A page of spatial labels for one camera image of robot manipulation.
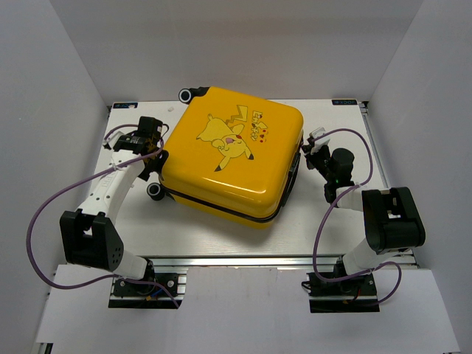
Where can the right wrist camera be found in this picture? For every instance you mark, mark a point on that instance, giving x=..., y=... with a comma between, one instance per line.
x=317, y=139

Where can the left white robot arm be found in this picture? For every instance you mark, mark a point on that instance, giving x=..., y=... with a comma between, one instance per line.
x=89, y=234

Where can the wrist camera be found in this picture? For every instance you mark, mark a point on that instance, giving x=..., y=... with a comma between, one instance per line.
x=111, y=140
x=317, y=139

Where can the blue table label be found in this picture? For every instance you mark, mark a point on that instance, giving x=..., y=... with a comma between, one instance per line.
x=131, y=105
x=344, y=102

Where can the left blue table label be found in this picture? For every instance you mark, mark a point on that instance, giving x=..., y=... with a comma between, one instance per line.
x=131, y=105

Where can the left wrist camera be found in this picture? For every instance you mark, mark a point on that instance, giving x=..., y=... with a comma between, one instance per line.
x=111, y=140

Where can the right blue table label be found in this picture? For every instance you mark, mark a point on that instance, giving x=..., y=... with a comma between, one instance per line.
x=344, y=102

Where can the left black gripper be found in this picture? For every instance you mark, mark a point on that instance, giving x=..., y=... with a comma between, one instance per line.
x=147, y=172

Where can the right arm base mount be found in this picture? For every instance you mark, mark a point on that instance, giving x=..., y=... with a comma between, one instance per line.
x=357, y=295

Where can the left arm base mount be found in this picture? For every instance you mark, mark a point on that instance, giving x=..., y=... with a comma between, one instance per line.
x=168, y=287

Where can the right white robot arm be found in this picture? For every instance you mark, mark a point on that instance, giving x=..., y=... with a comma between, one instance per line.
x=392, y=223

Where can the yellow hard-shell suitcase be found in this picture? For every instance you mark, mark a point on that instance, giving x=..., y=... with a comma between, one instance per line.
x=233, y=155

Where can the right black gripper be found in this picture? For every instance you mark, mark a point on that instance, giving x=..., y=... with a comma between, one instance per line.
x=307, y=148

